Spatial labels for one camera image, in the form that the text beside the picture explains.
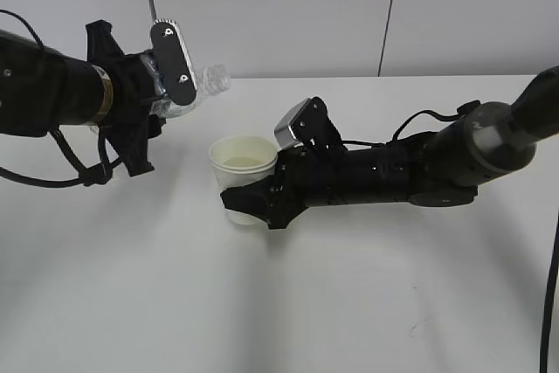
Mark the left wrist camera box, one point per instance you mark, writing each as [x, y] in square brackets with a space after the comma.
[173, 62]

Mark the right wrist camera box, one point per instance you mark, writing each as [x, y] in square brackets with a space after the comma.
[307, 124]

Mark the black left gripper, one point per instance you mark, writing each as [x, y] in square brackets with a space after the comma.
[126, 102]

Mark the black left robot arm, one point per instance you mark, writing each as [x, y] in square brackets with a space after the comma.
[43, 89]

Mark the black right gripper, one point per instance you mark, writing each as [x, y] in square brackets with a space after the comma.
[280, 198]

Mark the white paper cup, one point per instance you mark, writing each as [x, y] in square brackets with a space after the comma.
[242, 159]

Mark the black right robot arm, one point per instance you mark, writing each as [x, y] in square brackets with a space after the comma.
[479, 143]

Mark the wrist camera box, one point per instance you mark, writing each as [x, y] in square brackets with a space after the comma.
[307, 124]
[173, 62]

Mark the clear water bottle green label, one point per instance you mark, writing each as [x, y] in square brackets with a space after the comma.
[211, 80]

